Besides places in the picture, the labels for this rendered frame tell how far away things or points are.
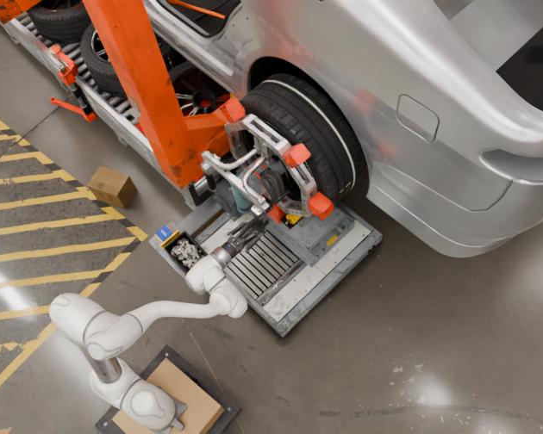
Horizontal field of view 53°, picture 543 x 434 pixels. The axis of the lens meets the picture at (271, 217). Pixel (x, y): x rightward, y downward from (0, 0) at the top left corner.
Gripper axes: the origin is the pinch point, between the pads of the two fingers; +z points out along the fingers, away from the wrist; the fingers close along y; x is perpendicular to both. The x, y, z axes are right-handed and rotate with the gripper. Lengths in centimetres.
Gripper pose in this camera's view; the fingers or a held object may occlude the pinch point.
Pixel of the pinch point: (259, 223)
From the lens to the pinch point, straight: 244.3
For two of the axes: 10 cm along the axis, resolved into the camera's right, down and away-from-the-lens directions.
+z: 7.2, -6.4, 2.8
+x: -0.9, -4.8, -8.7
